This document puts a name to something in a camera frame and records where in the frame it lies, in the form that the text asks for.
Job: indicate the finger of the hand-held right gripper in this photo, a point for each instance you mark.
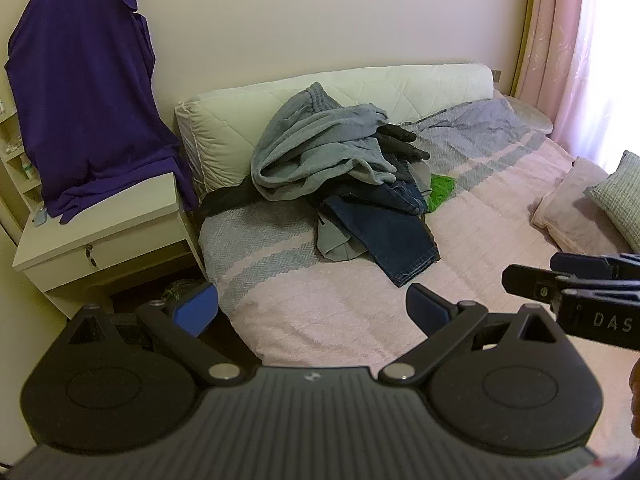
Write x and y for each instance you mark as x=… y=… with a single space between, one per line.
x=570 y=264
x=525 y=280

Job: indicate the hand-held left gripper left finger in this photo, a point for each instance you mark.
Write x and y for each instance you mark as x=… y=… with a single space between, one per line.
x=192 y=307

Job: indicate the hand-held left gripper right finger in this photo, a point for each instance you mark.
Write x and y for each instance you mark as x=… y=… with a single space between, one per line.
x=425 y=305

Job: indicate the black garment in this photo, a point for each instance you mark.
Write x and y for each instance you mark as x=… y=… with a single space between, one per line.
x=225 y=201

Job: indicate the green knit garment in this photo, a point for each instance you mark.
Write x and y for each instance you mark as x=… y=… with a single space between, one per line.
x=310 y=145

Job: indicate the dark patterned object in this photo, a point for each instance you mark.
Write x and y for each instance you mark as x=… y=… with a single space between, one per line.
x=175 y=292

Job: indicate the pink pillow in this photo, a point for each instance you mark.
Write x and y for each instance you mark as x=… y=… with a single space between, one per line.
x=570 y=210

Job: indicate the blue jeans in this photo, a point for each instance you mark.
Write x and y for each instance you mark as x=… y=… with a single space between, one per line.
x=395 y=240

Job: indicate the white herringbone blanket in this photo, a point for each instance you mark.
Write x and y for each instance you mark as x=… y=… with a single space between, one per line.
x=350 y=300

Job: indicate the white nightstand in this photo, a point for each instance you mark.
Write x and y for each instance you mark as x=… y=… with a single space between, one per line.
x=130 y=252

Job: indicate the grey-green pillow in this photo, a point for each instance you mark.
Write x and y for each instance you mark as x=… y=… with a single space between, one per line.
x=620 y=195

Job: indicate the light grey garment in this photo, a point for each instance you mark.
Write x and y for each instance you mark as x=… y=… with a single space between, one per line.
x=332 y=245

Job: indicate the keys in drawer lock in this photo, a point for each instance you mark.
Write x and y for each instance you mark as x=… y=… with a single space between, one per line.
x=90 y=255

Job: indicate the pale round cushion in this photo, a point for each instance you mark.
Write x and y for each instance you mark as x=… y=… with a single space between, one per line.
x=530 y=115

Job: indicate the dark grey garment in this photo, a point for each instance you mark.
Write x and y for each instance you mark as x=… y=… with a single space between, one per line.
x=400 y=142

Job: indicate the small grey-blue object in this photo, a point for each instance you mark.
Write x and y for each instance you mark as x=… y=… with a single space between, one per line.
x=40 y=217

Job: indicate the white quilted bed cushion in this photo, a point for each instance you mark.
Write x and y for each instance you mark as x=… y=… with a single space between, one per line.
x=400 y=90

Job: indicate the pink curtain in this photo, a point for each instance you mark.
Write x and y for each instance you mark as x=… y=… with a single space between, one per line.
x=555 y=35

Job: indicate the purple cloth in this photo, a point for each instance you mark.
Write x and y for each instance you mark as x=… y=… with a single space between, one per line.
x=85 y=100

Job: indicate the white shelf unit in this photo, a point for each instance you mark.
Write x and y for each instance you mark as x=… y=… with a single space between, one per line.
x=10 y=160

